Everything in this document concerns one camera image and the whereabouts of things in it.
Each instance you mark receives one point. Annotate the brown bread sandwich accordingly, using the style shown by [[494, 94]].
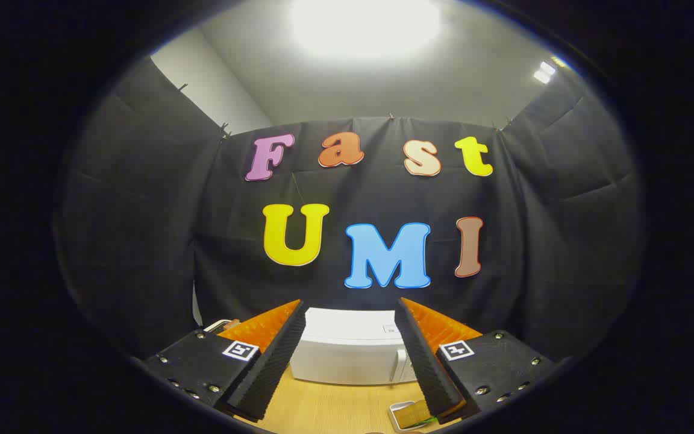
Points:
[[413, 415]]

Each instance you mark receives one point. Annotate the small ceiling light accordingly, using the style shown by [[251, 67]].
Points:
[[544, 72]]

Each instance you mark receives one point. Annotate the white rectangular dish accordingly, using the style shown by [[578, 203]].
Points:
[[394, 416]]

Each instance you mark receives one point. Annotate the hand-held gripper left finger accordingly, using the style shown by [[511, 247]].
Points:
[[275, 361]]

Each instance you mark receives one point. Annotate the large ceiling light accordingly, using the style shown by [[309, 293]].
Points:
[[365, 27]]

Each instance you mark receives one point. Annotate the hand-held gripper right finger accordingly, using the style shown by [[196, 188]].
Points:
[[425, 361]]

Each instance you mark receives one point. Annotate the white microwave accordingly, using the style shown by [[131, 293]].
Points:
[[347, 349]]

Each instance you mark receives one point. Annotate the black backdrop cloth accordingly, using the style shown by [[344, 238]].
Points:
[[142, 241]]

